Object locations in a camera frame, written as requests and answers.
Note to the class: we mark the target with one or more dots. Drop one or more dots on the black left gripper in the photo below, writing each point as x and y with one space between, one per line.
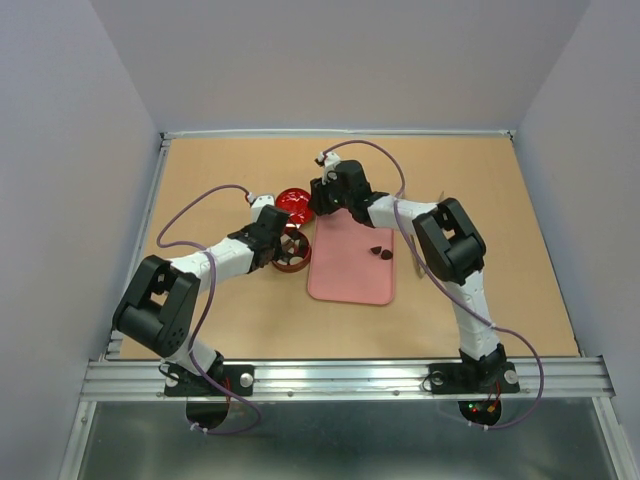
277 248

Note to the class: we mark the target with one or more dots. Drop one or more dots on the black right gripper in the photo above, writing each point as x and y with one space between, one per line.
317 192

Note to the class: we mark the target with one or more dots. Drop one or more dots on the red round tin box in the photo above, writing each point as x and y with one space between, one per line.
296 251

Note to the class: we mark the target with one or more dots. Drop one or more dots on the red embossed tin lid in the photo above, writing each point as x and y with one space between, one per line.
296 202

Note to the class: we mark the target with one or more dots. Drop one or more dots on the metal serving tongs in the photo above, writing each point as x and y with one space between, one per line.
418 261

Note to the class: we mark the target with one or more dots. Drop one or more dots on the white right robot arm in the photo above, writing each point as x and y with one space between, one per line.
453 252

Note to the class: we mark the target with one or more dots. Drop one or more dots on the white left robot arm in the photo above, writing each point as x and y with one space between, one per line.
157 307

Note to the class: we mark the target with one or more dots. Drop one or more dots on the pink plastic tray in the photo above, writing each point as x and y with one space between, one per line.
342 268

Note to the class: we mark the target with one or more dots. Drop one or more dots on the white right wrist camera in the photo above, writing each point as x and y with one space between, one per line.
328 161

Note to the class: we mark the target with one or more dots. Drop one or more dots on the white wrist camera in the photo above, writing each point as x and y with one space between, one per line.
328 161
257 203

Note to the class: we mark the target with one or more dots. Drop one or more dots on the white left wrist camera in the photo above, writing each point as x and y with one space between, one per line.
257 203

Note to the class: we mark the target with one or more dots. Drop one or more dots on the aluminium mounting rail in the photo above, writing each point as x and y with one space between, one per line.
349 380

